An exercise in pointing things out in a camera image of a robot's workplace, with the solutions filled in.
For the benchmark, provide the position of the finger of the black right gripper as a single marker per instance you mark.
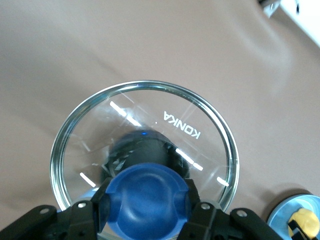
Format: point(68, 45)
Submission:
point(297, 232)

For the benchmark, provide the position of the glass lid with blue knob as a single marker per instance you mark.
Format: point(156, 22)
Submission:
point(147, 195)

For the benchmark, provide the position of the yellow potato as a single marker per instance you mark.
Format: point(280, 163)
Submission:
point(307, 222)

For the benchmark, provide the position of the blue round plate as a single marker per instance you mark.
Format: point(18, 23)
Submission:
point(282, 207)

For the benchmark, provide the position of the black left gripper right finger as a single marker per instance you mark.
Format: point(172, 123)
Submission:
point(220, 225)

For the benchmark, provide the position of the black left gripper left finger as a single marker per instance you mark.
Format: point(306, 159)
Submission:
point(62, 225)

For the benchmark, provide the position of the brown table cover cloth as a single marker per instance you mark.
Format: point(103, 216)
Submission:
point(75, 50)

